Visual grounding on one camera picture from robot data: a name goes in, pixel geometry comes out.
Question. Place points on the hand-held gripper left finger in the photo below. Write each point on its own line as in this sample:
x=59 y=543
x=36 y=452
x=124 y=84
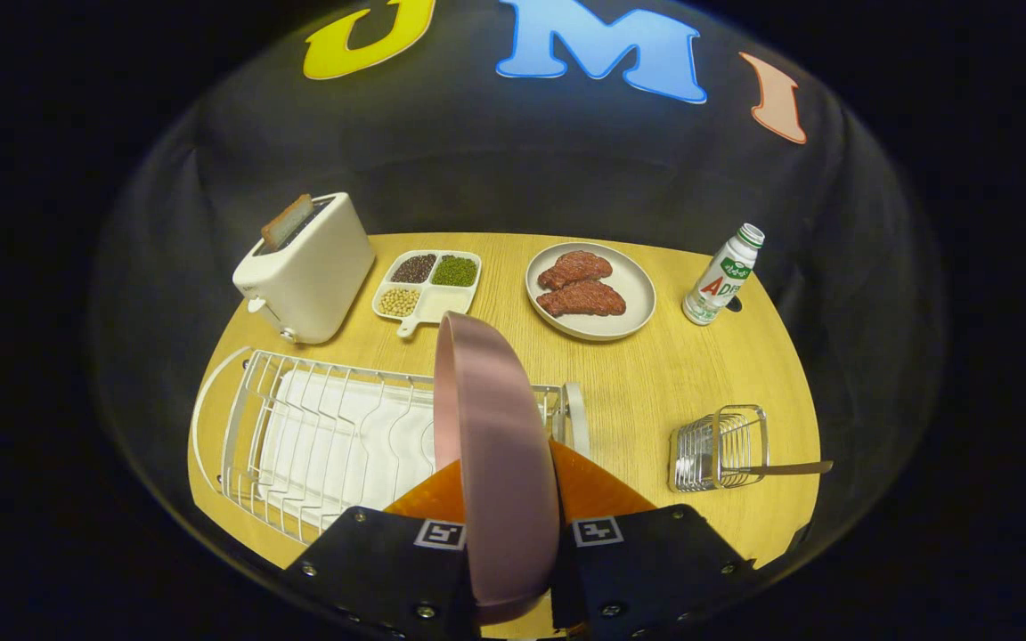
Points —
x=379 y=570

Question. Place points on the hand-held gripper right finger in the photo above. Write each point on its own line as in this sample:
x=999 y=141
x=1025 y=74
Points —
x=647 y=561

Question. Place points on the pink plate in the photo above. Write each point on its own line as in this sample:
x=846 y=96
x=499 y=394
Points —
x=495 y=445

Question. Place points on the white divided dish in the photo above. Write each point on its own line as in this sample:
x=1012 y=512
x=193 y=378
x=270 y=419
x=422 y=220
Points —
x=443 y=304

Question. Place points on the beige plate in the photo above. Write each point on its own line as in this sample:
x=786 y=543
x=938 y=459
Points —
x=633 y=285

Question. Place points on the red meat piece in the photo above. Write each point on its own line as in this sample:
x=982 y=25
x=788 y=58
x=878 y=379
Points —
x=584 y=300
x=575 y=267

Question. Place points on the pile of yellow soybeans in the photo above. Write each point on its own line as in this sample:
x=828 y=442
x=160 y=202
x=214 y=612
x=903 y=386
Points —
x=399 y=302

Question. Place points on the white green milk bottle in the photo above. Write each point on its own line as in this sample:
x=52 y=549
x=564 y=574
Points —
x=718 y=285

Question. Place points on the white toaster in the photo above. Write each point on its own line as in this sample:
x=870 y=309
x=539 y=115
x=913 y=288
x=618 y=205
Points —
x=317 y=276

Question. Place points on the pile of dark beans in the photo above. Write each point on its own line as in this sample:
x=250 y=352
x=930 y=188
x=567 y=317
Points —
x=413 y=268

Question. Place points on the pile of green beans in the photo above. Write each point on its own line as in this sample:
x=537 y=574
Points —
x=454 y=271

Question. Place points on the brown bread slice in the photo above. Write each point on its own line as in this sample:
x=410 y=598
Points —
x=286 y=223

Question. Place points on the black backdrop cloth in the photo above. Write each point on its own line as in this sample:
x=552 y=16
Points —
x=477 y=169

